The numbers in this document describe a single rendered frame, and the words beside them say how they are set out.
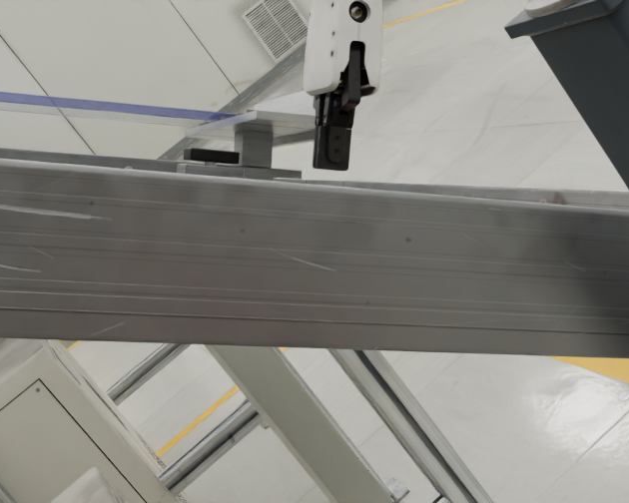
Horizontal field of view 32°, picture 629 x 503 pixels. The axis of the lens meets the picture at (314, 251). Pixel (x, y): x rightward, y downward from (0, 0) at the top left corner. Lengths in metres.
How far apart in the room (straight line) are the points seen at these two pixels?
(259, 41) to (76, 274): 8.46
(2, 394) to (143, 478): 0.28
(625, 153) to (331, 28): 0.40
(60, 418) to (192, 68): 6.93
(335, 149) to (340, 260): 0.62
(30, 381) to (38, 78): 6.73
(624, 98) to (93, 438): 1.11
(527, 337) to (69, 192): 0.19
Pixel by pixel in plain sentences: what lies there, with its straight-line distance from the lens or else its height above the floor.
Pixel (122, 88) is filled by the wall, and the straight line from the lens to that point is 8.58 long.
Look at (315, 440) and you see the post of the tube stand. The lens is 1.42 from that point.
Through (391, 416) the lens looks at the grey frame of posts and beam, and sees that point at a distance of 1.20.
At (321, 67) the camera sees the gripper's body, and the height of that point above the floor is 0.81.
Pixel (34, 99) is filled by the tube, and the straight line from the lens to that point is 1.34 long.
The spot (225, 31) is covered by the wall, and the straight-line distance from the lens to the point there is 8.77.
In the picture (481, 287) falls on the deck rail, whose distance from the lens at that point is 0.43.
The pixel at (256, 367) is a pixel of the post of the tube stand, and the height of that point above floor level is 0.52.
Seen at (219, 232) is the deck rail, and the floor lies 0.86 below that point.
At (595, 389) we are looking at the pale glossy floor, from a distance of 1.93.
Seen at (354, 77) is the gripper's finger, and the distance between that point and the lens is 1.00.
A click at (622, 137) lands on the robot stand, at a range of 1.23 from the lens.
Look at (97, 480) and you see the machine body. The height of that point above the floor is 0.62.
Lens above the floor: 0.93
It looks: 14 degrees down
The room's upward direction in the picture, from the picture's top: 37 degrees counter-clockwise
